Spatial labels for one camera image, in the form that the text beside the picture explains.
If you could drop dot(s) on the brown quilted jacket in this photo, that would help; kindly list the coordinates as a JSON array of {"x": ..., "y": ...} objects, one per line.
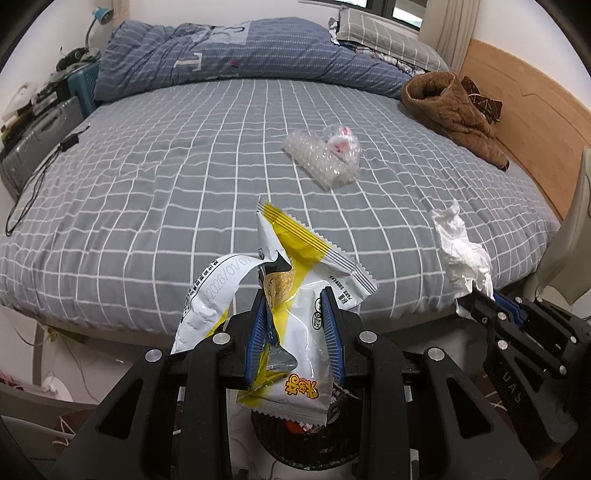
[{"x": 452, "y": 115}]

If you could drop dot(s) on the bed with grey checked sheet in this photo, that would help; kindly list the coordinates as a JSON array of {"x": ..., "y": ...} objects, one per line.
[{"x": 161, "y": 184}]

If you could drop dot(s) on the yellow white snack wrapper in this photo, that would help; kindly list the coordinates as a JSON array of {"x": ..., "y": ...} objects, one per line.
[{"x": 300, "y": 295}]

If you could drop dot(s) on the blue plastic stool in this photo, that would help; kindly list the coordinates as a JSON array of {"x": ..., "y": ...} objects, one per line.
[{"x": 85, "y": 87}]

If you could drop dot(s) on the blue desk lamp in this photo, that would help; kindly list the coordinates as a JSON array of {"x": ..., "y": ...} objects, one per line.
[{"x": 102, "y": 16}]

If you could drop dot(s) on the beige curtain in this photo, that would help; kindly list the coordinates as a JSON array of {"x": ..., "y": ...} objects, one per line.
[{"x": 455, "y": 27}]

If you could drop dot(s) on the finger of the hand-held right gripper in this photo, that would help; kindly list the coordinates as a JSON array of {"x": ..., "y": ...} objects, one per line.
[
  {"x": 512, "y": 307},
  {"x": 512, "y": 387}
]

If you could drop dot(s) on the grey checked pillow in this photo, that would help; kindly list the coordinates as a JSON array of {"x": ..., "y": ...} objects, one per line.
[{"x": 388, "y": 37}]

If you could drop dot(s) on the white tissue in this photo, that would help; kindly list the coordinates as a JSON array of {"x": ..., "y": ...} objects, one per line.
[{"x": 461, "y": 254}]

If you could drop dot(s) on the grey suitcase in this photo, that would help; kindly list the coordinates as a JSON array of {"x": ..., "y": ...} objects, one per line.
[{"x": 41, "y": 134}]

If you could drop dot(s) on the window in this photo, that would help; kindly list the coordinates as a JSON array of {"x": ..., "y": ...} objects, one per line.
[{"x": 392, "y": 9}]

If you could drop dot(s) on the blue striped quilt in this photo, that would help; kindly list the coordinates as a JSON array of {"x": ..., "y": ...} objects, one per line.
[{"x": 258, "y": 50}]

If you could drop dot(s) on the clear plastic bag pink print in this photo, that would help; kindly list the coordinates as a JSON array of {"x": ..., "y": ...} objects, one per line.
[{"x": 342, "y": 145}]

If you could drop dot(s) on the black trash bin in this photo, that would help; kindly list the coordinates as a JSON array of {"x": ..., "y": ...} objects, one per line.
[{"x": 300, "y": 450}]

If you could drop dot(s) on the clear bubble plastic sheet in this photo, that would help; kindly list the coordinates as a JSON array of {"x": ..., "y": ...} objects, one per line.
[{"x": 314, "y": 157}]

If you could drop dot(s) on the dark green cloth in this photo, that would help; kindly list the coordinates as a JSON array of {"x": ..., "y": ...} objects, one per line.
[{"x": 76, "y": 57}]

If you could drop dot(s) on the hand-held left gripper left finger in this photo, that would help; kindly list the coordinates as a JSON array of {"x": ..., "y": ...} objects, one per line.
[{"x": 256, "y": 337}]

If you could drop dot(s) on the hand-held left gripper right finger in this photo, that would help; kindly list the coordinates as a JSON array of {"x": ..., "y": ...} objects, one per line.
[{"x": 330, "y": 332}]

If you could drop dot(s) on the dark brown patterned cloth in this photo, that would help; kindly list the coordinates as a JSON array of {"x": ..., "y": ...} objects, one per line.
[{"x": 485, "y": 104}]

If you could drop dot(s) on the wooden headboard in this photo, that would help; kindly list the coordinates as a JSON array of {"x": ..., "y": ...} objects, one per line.
[{"x": 531, "y": 120}]

